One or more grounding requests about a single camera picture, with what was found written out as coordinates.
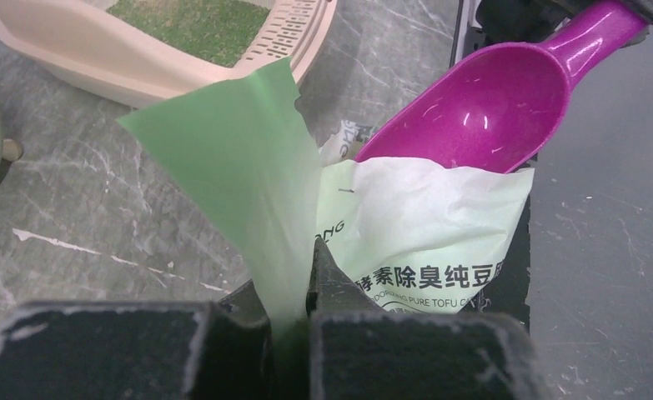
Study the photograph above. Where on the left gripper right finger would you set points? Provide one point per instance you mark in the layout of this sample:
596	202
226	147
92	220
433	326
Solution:
357	350

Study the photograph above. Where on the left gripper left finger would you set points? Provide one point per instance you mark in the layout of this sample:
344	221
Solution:
138	350

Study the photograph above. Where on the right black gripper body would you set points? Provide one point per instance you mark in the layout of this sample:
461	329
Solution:
529	21

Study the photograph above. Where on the magenta plastic scoop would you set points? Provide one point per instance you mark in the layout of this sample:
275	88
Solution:
497	107

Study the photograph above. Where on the green litter bag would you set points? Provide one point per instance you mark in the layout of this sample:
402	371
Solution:
415	237

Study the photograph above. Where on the beige litter box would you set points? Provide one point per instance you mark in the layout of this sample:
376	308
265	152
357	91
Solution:
82	44

